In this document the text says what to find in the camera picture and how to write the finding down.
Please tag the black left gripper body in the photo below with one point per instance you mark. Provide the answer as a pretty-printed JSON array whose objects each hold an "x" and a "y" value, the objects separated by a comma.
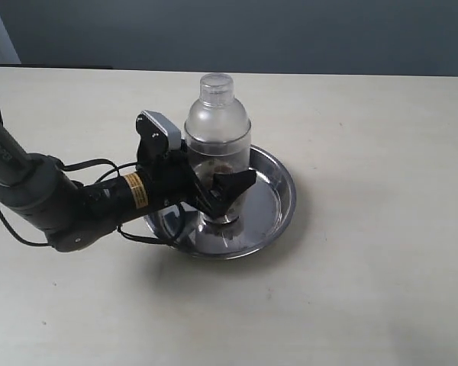
[{"x": 166, "y": 182}]

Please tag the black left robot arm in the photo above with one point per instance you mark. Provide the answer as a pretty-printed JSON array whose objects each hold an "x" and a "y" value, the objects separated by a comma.
[{"x": 73, "y": 216}]

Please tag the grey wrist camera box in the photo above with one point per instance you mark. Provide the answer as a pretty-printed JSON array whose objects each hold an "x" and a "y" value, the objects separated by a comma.
[{"x": 158, "y": 134}]

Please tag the clear plastic shaker bottle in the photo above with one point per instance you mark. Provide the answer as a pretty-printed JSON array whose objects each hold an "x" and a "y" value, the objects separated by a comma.
[{"x": 217, "y": 130}]

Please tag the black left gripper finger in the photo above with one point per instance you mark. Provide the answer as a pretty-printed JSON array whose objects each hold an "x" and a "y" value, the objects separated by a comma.
[
  {"x": 221, "y": 196},
  {"x": 187, "y": 148}
]

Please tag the round stainless steel plate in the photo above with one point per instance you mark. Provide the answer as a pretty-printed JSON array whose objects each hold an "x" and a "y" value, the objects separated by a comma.
[{"x": 266, "y": 212}]

